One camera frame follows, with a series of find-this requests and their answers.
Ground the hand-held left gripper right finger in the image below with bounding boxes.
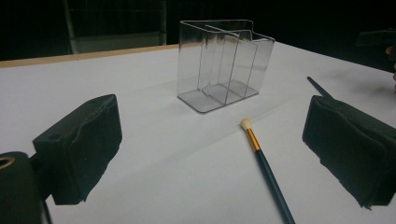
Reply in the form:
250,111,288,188
302,94,396,210

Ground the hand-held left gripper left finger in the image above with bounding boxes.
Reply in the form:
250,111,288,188
31,93,123,206

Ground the makeup brush with gold ferrule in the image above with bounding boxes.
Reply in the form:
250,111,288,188
239,118,297,224
306,76,334,101

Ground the clear plastic divided organizer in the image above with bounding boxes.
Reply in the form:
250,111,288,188
177,19,276,115

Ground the white table cover sheet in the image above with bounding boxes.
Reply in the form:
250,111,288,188
0,41,396,224

